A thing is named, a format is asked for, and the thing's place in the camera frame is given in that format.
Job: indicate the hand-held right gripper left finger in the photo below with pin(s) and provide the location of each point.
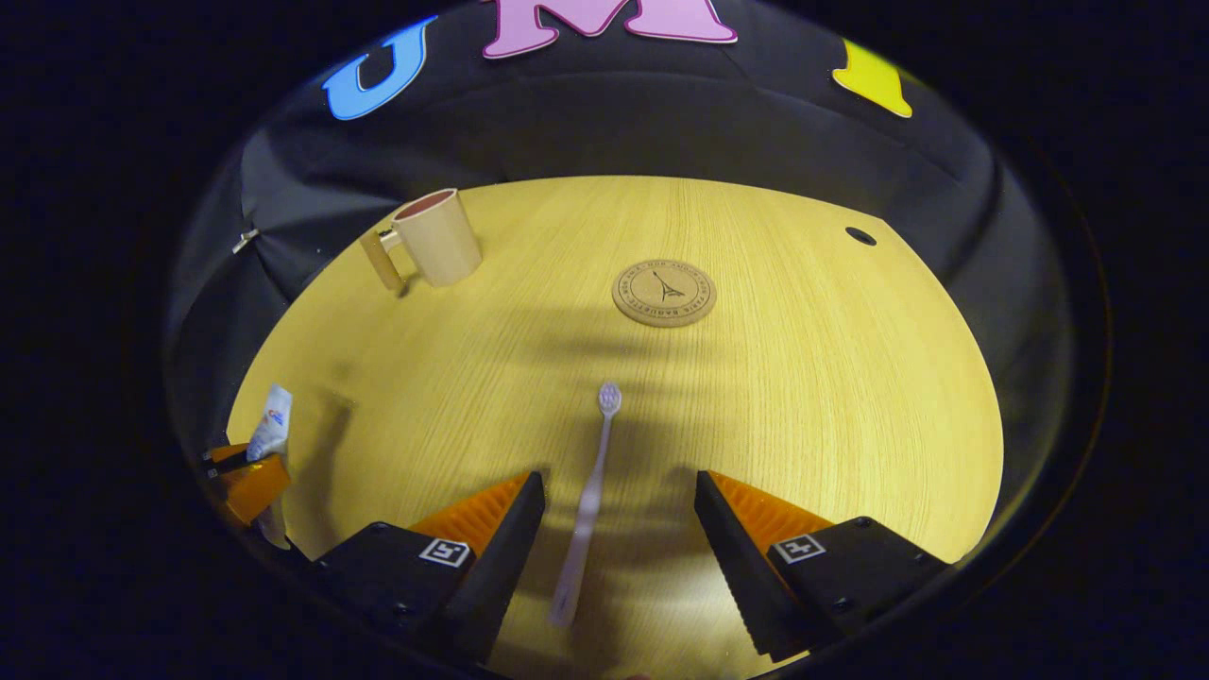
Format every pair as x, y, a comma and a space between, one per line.
501, 567

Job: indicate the beige cup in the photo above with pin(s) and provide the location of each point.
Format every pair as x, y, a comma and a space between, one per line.
444, 241

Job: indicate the white toothpaste tube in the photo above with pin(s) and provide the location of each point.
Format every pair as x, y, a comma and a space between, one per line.
274, 420

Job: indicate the pale purple toothbrush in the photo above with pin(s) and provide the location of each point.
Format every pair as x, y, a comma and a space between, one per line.
590, 501

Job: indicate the round cork coaster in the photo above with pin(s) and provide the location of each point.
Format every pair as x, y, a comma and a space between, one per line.
664, 293

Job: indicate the black backdrop cloth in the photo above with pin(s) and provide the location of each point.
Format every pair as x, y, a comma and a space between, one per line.
614, 123

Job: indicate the wooden desktop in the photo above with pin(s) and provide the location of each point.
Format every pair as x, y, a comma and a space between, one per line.
803, 425

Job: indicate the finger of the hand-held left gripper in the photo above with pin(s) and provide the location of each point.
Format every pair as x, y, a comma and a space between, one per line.
260, 486
227, 453

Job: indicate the white cloth clip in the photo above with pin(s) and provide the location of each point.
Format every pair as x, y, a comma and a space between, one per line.
245, 241

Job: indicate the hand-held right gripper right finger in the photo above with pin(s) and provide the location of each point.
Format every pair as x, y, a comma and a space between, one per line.
737, 567

